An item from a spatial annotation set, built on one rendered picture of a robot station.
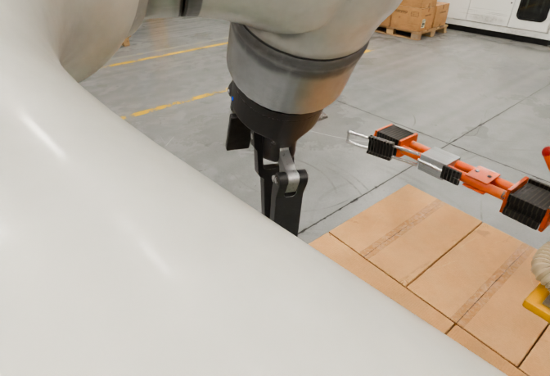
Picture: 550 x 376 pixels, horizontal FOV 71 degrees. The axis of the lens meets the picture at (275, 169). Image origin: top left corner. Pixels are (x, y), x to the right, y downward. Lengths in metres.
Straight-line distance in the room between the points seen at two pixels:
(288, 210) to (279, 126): 0.08
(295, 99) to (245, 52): 0.04
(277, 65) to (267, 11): 0.05
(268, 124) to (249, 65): 0.06
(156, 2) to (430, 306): 1.45
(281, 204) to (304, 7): 0.18
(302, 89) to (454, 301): 1.40
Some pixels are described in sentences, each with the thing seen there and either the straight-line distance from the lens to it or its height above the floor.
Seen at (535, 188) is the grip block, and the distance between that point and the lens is 0.97.
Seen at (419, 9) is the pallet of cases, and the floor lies 0.51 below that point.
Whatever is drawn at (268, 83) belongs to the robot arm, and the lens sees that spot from 0.24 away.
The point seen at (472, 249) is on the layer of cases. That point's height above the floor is 0.54.
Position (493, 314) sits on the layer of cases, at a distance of 1.61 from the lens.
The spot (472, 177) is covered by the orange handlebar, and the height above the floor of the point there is 1.21.
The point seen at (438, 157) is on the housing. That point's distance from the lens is 1.00.
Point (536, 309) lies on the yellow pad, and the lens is 0.89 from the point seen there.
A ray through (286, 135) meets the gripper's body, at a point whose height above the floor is 1.54.
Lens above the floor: 1.67
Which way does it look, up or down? 32 degrees down
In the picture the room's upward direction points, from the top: straight up
